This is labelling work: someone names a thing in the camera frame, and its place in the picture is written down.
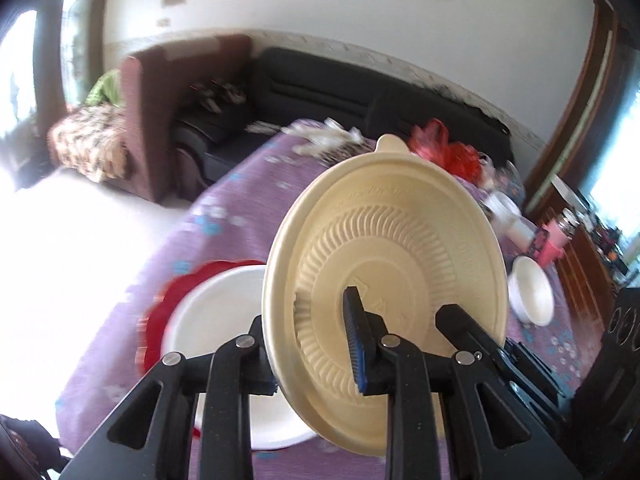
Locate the pink thermos bottle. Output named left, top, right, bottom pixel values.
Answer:
left=537, top=208, right=578, bottom=267

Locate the red plastic bag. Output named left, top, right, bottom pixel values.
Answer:
left=407, top=119, right=493, bottom=186

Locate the purple floral tablecloth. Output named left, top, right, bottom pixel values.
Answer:
left=55, top=117, right=586, bottom=480

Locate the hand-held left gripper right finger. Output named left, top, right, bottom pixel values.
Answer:
left=342, top=286, right=583, bottom=480

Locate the red scalloped plate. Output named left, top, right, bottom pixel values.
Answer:
left=137, top=259, right=266, bottom=436

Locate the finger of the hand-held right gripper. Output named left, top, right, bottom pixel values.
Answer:
left=435, top=304, right=568, bottom=413

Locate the crumpled white plastic bag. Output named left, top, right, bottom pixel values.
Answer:
left=280, top=116, right=378, bottom=163

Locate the white plastic container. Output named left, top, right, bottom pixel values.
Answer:
left=482, top=191, right=522, bottom=226

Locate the dark window frame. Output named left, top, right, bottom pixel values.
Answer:
left=0, top=0, right=108, bottom=126

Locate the black sofa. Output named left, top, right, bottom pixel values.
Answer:
left=172, top=47, right=516, bottom=186

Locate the brown armchair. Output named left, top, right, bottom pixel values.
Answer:
left=121, top=35, right=253, bottom=206

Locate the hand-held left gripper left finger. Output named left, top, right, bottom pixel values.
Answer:
left=59, top=314, right=281, bottom=480

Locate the green cloth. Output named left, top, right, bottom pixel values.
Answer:
left=87, top=70, right=123, bottom=106

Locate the wooden door frame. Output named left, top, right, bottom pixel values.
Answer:
left=520, top=0, right=623, bottom=216

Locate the black bag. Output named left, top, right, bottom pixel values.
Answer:
left=435, top=85, right=511, bottom=136

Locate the wooden slatted partition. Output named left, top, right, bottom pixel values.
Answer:
left=547, top=220, right=621, bottom=321

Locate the large white bowl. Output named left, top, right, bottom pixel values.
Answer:
left=507, top=255, right=555, bottom=325
left=160, top=265, right=321, bottom=453

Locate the dark striped cloth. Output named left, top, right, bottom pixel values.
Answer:
left=192, top=80, right=246, bottom=111

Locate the brown patterned blanket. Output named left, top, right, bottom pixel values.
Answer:
left=47, top=105, right=132, bottom=183

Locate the cream plastic plate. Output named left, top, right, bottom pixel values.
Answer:
left=261, top=134, right=511, bottom=456

